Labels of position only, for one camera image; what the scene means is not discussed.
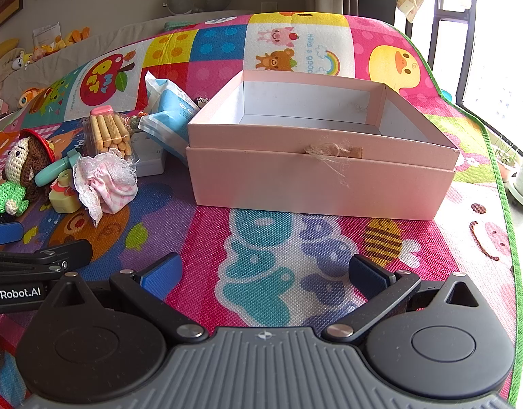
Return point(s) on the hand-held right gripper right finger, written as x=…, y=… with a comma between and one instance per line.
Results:
x=365, y=270

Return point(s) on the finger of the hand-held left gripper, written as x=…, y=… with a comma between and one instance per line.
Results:
x=5, y=234
x=52, y=257

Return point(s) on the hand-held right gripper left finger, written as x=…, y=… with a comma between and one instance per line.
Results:
x=161, y=270

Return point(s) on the cream toy with red top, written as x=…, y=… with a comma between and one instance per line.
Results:
x=63, y=198

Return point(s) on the crochet doll with red hat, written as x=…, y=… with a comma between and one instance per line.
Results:
x=18, y=157

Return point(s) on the pink cardboard box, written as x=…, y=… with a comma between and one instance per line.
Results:
x=321, y=183

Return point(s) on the small white box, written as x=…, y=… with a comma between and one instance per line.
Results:
x=150, y=162

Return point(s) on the clear biscuit packet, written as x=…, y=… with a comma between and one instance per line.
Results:
x=106, y=134

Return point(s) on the colourful cartoon play mat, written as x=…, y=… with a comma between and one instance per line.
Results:
x=287, y=238

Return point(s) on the striped orange plush toy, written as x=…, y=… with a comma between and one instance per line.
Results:
x=29, y=96

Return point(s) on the blue white zip pouch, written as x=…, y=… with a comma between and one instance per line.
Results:
x=172, y=130

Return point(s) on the light blue tissue packet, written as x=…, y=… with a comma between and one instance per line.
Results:
x=172, y=98

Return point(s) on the small potted plant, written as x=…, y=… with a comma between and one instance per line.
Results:
x=505, y=162

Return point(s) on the yellow plush toy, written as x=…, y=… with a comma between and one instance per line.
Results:
x=3, y=49

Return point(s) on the white card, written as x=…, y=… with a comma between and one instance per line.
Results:
x=48, y=32

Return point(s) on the mint green cloth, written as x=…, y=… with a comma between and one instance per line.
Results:
x=180, y=23

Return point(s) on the black metal rack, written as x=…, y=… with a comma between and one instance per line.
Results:
x=453, y=12

